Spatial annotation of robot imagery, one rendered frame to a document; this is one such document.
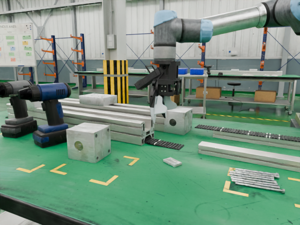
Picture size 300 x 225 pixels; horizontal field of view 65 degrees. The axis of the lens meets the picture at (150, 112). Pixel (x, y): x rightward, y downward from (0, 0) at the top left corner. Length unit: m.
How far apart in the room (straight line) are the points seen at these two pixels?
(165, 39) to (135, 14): 8.88
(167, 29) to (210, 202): 0.52
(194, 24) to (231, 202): 0.53
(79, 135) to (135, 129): 0.21
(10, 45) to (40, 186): 6.04
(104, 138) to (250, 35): 7.94
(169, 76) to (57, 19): 11.30
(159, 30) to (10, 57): 5.97
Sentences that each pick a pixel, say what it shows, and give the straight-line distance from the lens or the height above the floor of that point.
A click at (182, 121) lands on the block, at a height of 0.84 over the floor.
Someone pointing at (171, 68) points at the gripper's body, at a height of 1.05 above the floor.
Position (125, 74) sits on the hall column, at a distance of 4.25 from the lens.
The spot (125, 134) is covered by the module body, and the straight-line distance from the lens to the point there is 0.89.
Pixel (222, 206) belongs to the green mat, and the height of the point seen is 0.78.
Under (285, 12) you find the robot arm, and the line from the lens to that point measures 1.01.
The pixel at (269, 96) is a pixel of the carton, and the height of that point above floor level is 0.35.
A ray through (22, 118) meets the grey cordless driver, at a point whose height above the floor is 0.85.
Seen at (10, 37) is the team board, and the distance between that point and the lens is 6.60.
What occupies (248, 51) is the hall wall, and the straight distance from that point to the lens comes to 8.45.
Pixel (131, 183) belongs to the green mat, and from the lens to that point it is 0.61.
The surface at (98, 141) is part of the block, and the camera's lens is 0.72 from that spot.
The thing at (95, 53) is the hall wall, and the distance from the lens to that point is 10.54.
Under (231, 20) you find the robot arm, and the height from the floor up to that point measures 1.23.
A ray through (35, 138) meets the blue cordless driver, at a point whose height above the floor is 0.81.
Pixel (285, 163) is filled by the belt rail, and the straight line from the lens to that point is 0.77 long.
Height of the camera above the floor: 1.07
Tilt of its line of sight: 12 degrees down
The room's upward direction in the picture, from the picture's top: straight up
